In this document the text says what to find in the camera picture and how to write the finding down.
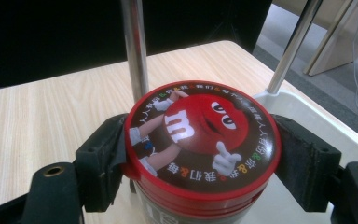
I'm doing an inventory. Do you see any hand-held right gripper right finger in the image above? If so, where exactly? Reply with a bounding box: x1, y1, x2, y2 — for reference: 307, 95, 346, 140
270, 113, 343, 213

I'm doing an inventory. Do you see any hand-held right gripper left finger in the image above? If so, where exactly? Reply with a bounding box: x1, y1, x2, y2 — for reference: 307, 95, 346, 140
74, 112, 129, 213

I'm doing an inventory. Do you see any white two-tier cart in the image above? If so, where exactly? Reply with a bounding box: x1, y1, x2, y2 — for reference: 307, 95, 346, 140
117, 0, 358, 224

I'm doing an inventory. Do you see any red-lidded candy jar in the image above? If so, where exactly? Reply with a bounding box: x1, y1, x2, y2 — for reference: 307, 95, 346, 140
120, 79, 282, 224

